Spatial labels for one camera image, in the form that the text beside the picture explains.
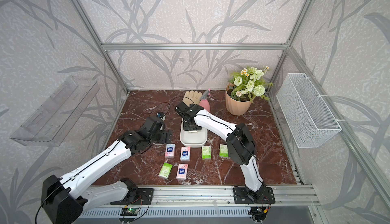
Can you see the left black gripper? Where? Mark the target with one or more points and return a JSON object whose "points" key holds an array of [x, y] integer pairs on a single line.
{"points": [[164, 140]]}

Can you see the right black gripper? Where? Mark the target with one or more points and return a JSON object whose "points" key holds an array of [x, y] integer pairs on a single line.
{"points": [[186, 128]]}

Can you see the pink blue tissue pack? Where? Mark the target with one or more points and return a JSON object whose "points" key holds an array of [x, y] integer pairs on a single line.
{"points": [[185, 154], [170, 150]]}

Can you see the white plastic storage box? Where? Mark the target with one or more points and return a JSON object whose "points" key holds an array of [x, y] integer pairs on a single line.
{"points": [[193, 138]]}

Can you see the green tissue pack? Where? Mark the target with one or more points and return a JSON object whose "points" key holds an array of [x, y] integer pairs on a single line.
{"points": [[223, 151], [165, 170], [206, 153]]}

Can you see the pale pink tissue pack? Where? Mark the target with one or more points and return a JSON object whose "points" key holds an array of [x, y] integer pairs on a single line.
{"points": [[182, 172]]}

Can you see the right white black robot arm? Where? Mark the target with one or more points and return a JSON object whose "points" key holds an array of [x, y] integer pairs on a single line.
{"points": [[239, 141]]}

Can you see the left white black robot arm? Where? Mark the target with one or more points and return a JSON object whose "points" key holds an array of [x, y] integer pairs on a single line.
{"points": [[65, 198]]}

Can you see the beige rubber glove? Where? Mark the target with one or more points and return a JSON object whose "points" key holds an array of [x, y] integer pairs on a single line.
{"points": [[192, 97]]}

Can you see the pink spray bottle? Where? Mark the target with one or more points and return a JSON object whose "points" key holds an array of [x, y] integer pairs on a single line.
{"points": [[204, 101]]}

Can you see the terracotta pot with flowers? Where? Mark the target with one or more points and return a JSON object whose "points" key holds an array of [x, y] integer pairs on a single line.
{"points": [[244, 87]]}

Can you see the left green circuit board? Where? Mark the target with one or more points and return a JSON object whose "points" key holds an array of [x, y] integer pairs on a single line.
{"points": [[129, 211]]}

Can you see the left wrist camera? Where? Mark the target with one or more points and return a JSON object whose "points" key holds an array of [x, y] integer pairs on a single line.
{"points": [[161, 115]]}

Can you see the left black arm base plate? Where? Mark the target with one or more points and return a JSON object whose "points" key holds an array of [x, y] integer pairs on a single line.
{"points": [[141, 196]]}

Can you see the aluminium front rail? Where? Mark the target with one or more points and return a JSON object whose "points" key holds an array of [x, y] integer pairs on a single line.
{"points": [[198, 195]]}

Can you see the clear acrylic wall shelf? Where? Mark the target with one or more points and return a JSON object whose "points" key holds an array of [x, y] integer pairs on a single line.
{"points": [[53, 120]]}

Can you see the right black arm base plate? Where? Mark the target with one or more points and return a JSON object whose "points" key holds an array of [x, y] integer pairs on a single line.
{"points": [[243, 195]]}

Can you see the right circuit board with wires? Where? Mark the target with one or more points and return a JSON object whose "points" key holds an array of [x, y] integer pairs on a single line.
{"points": [[258, 213]]}

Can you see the white wire mesh basket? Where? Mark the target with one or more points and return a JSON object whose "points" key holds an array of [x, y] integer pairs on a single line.
{"points": [[307, 115]]}

